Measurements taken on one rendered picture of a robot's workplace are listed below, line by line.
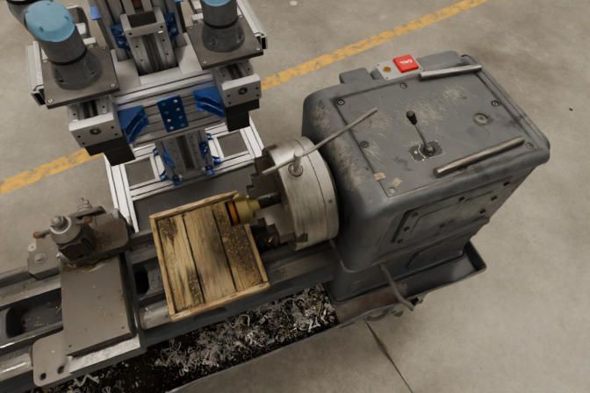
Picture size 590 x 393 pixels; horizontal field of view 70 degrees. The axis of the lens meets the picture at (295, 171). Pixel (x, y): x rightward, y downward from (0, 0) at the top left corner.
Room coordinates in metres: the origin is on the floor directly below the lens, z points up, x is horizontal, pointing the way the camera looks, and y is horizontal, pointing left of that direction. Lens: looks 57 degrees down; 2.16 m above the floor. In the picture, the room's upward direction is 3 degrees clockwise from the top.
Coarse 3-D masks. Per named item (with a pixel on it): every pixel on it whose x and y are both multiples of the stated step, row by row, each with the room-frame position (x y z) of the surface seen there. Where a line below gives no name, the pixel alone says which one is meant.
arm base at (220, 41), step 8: (208, 24) 1.16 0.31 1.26; (232, 24) 1.17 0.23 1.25; (240, 24) 1.22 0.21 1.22; (208, 32) 1.16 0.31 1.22; (216, 32) 1.15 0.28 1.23; (224, 32) 1.15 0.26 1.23; (232, 32) 1.17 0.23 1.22; (240, 32) 1.20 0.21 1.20; (208, 40) 1.15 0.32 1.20; (216, 40) 1.15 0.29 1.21; (224, 40) 1.15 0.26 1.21; (232, 40) 1.16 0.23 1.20; (240, 40) 1.17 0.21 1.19; (208, 48) 1.15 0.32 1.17; (216, 48) 1.14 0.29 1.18; (224, 48) 1.14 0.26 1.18; (232, 48) 1.15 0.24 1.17
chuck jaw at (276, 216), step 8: (264, 208) 0.57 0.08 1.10; (272, 208) 0.57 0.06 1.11; (280, 208) 0.57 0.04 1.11; (256, 216) 0.54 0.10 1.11; (264, 216) 0.54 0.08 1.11; (272, 216) 0.54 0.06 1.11; (280, 216) 0.54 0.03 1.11; (264, 224) 0.53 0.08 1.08; (272, 224) 0.51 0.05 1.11; (280, 224) 0.52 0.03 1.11; (288, 224) 0.52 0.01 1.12; (280, 232) 0.49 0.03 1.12; (288, 232) 0.49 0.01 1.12; (280, 240) 0.47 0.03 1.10; (288, 240) 0.48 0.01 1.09; (296, 240) 0.48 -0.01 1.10; (304, 240) 0.48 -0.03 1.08
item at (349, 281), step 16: (480, 224) 0.67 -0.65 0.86; (432, 240) 0.60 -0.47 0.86; (448, 240) 0.64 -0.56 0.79; (464, 240) 0.67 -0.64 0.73; (384, 256) 0.54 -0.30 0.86; (400, 256) 0.57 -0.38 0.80; (416, 256) 0.59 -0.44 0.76; (432, 256) 0.63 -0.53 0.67; (448, 256) 0.67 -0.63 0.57; (336, 272) 0.52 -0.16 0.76; (352, 272) 0.48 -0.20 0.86; (368, 272) 0.52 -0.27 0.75; (400, 272) 0.59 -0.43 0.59; (416, 272) 0.61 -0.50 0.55; (336, 288) 0.50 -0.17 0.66; (352, 288) 0.50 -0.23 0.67; (368, 288) 0.53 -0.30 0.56
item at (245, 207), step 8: (240, 200) 0.58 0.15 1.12; (248, 200) 0.59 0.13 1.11; (256, 200) 0.59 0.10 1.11; (232, 208) 0.56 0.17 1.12; (240, 208) 0.56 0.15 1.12; (248, 208) 0.56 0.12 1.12; (256, 208) 0.57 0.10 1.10; (232, 216) 0.54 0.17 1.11; (240, 216) 0.54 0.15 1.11; (248, 216) 0.54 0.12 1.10; (232, 224) 0.52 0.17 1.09
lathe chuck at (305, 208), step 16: (288, 144) 0.72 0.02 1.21; (272, 160) 0.65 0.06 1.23; (304, 160) 0.65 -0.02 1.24; (288, 176) 0.59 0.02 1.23; (304, 176) 0.60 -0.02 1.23; (288, 192) 0.55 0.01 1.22; (304, 192) 0.56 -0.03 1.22; (320, 192) 0.57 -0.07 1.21; (288, 208) 0.53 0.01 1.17; (304, 208) 0.53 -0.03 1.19; (320, 208) 0.53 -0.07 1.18; (304, 224) 0.50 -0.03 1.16; (320, 224) 0.51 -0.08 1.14; (320, 240) 0.50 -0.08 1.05
